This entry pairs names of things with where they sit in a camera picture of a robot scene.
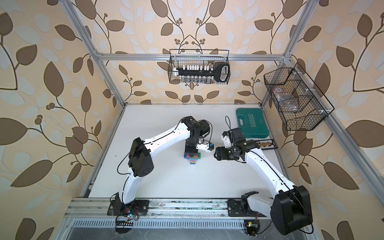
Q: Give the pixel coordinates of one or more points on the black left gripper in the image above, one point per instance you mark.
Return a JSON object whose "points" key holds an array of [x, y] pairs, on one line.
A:
{"points": [[190, 151]]}

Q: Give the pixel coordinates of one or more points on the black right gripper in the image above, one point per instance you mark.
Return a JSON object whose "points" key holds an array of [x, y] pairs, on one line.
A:
{"points": [[221, 153]]}

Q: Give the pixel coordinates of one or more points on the dark green lego brick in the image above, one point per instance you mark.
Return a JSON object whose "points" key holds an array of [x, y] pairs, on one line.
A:
{"points": [[199, 156]]}

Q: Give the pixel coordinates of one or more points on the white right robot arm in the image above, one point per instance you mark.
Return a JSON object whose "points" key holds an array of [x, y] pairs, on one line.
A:
{"points": [[289, 207]]}

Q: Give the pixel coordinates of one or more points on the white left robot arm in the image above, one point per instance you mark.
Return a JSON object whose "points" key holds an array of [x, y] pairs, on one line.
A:
{"points": [[142, 152]]}

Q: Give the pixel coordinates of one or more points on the green plastic tool case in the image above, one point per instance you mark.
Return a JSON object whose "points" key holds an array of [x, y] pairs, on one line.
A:
{"points": [[252, 123]]}

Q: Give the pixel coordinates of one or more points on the black charging board with connectors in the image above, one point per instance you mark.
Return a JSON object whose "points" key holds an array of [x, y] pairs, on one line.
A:
{"points": [[269, 144]]}

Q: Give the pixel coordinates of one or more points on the black socket set holder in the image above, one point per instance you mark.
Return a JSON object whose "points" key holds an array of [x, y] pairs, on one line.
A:
{"points": [[209, 74]]}

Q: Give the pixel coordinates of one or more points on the small electronics board right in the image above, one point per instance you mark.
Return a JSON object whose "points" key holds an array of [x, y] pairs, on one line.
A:
{"points": [[251, 227]]}

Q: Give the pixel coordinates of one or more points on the small electronics board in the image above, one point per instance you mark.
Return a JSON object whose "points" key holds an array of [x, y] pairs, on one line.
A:
{"points": [[251, 227], [125, 222]]}

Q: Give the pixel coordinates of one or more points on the plastic bag in basket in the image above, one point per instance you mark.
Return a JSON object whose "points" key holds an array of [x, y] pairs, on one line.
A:
{"points": [[286, 101]]}

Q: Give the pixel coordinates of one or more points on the small electronics board left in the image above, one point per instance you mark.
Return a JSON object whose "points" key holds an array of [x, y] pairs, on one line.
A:
{"points": [[125, 222]]}

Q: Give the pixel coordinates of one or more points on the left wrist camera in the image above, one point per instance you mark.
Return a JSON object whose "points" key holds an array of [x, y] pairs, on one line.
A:
{"points": [[207, 147]]}

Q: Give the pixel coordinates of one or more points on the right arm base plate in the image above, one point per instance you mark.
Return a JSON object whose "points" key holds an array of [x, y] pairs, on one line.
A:
{"points": [[244, 208]]}

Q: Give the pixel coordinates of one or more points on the black wire basket centre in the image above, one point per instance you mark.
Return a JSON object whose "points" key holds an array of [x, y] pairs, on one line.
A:
{"points": [[178, 61]]}

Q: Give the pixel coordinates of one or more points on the black wire basket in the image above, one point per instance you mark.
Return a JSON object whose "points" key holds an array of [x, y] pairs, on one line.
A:
{"points": [[178, 61], [300, 102]]}

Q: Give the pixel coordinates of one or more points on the black wire basket right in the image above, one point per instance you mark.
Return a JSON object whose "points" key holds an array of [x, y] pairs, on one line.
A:
{"points": [[300, 102]]}

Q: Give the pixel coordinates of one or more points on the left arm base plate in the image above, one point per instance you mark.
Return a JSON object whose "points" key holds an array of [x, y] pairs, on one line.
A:
{"points": [[116, 208]]}

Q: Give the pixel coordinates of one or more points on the horizontal aluminium frame bar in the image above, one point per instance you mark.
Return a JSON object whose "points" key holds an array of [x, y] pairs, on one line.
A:
{"points": [[162, 57]]}

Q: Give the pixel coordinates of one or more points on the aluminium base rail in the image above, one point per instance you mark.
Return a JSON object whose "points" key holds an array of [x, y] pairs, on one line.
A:
{"points": [[167, 208]]}

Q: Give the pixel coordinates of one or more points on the aluminium frame post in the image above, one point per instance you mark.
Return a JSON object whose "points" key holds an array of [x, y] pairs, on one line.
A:
{"points": [[307, 13]]}

